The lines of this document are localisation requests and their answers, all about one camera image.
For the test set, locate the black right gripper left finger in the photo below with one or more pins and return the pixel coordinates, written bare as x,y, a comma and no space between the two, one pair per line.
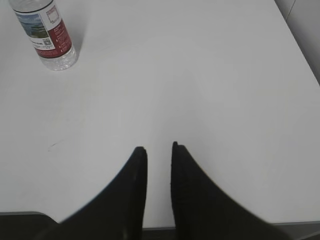
116,213

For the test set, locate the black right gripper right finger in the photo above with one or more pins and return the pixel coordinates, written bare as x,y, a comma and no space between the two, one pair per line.
202,211

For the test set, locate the clear plastic water bottle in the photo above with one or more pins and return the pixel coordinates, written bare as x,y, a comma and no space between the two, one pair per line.
45,28

